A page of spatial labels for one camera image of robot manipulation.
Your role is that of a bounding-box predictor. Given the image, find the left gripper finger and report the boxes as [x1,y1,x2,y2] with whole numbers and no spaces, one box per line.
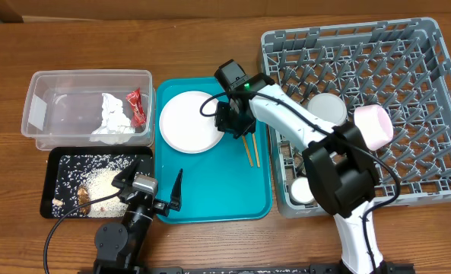
[112,158,141,189]
[170,169,183,212]

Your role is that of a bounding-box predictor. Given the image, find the wooden chopstick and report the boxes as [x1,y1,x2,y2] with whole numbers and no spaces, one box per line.
[252,133,261,167]
[241,135,254,167]

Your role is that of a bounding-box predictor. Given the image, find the rice and meat leftovers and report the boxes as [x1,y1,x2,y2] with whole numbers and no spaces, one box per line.
[51,155,137,218]

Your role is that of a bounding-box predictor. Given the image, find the white tissue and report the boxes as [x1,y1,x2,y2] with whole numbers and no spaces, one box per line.
[90,93,135,145]

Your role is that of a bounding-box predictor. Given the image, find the pink round plate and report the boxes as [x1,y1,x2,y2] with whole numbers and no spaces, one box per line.
[159,91,224,154]

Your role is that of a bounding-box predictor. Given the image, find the red snack wrapper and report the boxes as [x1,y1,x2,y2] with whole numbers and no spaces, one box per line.
[126,88,147,128]

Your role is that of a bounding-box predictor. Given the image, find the white cup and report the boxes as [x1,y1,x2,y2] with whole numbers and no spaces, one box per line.
[289,177,315,205]

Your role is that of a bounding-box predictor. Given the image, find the grey-white bowl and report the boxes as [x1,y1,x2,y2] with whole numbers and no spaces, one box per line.
[306,93,348,126]

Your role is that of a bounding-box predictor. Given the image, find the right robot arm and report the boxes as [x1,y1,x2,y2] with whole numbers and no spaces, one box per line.
[214,60,383,273]

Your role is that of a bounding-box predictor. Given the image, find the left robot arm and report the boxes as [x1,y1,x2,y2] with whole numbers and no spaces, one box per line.
[93,160,183,273]

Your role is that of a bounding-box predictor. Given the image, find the black food waste tray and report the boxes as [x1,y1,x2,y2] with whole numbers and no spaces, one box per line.
[40,146,154,218]

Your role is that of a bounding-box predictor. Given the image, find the grey dishwasher rack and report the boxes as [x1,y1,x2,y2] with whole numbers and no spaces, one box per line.
[261,18,451,206]

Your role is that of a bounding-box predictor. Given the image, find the teal plastic tray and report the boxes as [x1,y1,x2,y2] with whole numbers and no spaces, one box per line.
[154,77,274,225]

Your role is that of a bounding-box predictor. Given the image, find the clear plastic bin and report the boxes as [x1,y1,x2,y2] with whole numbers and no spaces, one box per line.
[21,69,156,150]

